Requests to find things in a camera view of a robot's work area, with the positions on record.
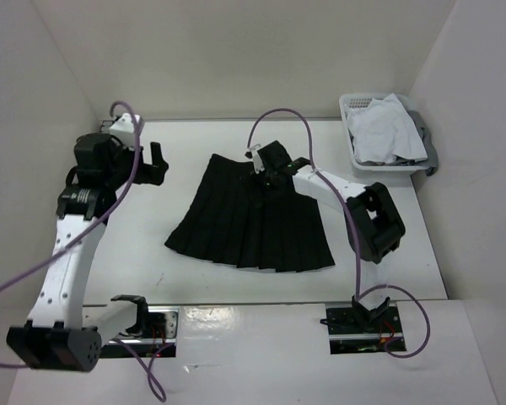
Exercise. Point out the black pleated skirt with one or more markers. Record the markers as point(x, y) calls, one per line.
point(224, 226)

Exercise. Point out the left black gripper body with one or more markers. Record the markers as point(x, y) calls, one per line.
point(120, 172)

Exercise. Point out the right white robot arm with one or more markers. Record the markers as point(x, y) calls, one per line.
point(373, 223)

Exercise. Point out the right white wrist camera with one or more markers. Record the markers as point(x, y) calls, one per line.
point(252, 154)

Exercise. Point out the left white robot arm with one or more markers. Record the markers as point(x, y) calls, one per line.
point(55, 335)

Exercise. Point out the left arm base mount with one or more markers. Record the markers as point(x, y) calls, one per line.
point(158, 337)

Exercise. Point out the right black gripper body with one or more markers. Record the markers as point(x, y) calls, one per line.
point(267, 182)

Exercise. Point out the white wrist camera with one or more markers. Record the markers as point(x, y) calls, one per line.
point(252, 154)
point(122, 129)

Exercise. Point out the white skirt in basket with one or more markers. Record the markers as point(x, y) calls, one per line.
point(383, 132)

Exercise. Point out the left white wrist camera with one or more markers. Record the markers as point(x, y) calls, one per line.
point(122, 129)

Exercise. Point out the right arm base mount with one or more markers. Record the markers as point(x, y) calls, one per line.
point(346, 336)

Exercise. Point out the white laundry basket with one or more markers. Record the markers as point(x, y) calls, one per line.
point(360, 101)

